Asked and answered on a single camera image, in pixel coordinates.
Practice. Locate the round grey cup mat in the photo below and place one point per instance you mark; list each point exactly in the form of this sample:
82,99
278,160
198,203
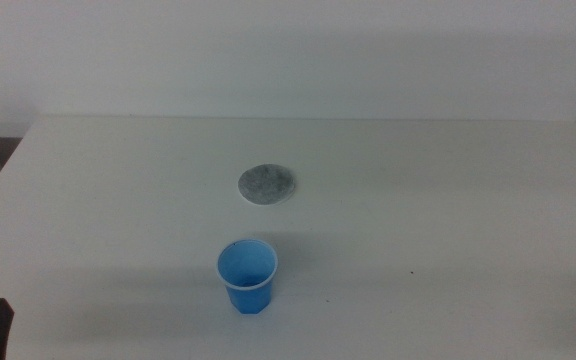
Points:
266,184

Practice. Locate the blue plastic cup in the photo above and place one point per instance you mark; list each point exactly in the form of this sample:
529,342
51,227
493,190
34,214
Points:
248,292

